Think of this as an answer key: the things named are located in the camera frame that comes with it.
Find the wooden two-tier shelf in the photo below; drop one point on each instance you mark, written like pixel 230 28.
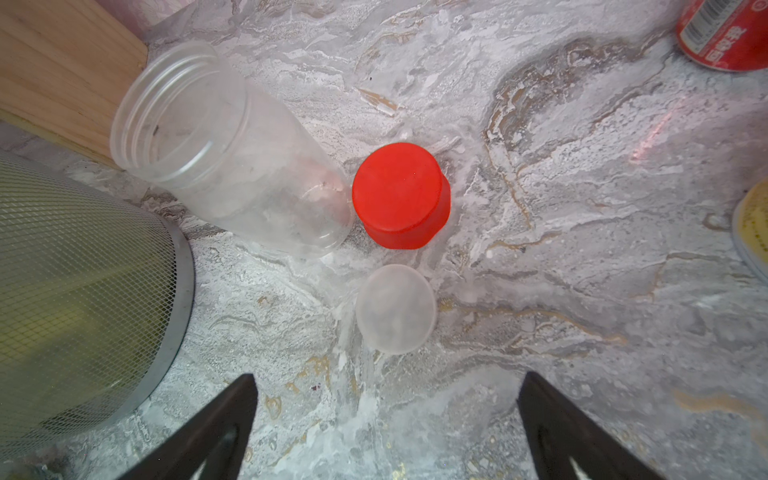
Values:
pixel 65 68

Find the mesh trash bin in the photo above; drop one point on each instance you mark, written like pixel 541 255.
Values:
pixel 96 297

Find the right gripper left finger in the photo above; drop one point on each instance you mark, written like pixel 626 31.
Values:
pixel 213 443

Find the red soda can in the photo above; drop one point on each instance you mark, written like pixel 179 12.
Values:
pixel 725 35

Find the white jar lid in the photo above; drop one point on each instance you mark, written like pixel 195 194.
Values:
pixel 396 310

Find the red jar lid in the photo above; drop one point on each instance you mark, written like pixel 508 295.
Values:
pixel 401 196

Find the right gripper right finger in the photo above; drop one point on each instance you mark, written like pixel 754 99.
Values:
pixel 560 436

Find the clear plastic jar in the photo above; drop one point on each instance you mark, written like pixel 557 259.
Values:
pixel 232 154

